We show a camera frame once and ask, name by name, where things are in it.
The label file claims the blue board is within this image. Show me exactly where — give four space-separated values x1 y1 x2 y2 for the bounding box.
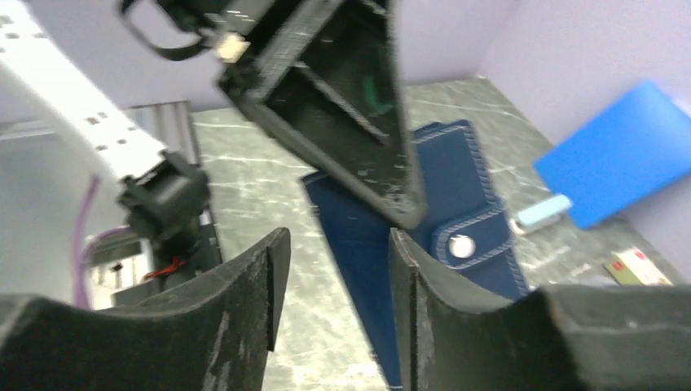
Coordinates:
534 81 690 230

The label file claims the light blue eraser stick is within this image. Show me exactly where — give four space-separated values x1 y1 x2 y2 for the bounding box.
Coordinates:
508 195 572 235

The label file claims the small red white box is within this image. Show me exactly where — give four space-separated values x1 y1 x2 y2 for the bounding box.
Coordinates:
604 247 672 286

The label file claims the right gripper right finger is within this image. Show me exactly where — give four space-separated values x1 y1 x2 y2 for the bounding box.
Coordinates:
390 229 690 390

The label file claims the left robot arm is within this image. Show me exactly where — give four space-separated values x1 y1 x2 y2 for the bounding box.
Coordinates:
1 1 427 241

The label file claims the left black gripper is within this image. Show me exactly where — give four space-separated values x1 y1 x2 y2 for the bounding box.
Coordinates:
118 1 427 228

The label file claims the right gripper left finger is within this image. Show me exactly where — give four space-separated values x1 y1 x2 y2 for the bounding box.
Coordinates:
1 227 291 391

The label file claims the dark blue card holder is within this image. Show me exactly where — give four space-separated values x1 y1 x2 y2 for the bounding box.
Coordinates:
302 121 528 390

